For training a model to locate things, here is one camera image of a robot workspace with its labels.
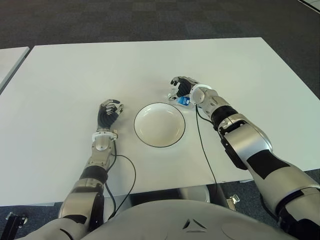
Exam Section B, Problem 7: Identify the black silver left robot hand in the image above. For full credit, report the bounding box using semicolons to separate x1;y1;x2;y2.
96;98;125;131

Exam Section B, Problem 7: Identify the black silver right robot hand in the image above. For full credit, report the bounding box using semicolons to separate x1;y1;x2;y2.
167;76;201;101

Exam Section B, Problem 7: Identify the clear water bottle blue cap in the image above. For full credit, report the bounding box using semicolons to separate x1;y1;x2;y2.
166;87;197;109

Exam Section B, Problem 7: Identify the white plate black rim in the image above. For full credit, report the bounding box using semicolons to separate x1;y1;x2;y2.
133;102;187;150

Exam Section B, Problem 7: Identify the white rounded robot leg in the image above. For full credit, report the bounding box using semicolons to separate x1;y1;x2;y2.
178;186;210;203

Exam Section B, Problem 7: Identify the white table with grey edge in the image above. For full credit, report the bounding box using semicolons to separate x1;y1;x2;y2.
0;46;30;95

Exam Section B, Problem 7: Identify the dark metal table leg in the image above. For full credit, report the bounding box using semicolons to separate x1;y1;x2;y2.
208;183;230;208

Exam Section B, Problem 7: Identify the grey white robot torso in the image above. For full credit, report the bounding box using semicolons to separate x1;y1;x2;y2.
82;198;298;240

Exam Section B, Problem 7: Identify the black metal stand foot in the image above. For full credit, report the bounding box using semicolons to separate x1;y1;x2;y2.
3;211;29;240

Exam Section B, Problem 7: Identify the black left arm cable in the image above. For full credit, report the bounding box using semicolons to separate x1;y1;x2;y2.
103;139;137;221

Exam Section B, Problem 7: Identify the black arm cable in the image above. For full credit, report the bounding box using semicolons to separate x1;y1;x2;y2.
103;139;137;221
194;104;218;186

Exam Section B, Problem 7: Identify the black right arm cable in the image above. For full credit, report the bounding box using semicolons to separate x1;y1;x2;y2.
194;104;218;186

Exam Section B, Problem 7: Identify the silver metal bracket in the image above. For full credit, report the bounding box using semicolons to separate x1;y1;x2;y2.
224;194;241;210

